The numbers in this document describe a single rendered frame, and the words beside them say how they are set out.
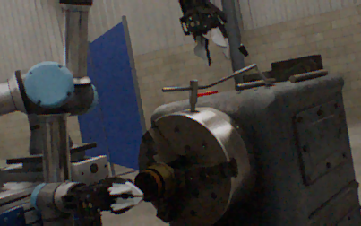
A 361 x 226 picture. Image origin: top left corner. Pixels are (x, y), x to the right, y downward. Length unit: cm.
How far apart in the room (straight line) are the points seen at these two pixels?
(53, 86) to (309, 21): 1029
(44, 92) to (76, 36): 55
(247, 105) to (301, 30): 1008
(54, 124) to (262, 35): 1037
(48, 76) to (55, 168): 29
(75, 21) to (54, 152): 54
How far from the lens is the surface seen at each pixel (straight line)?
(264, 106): 126
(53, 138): 138
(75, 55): 174
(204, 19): 132
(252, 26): 1173
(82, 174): 156
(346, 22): 1117
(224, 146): 116
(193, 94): 123
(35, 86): 121
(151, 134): 124
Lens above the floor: 130
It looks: 3 degrees down
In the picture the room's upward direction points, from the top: 10 degrees counter-clockwise
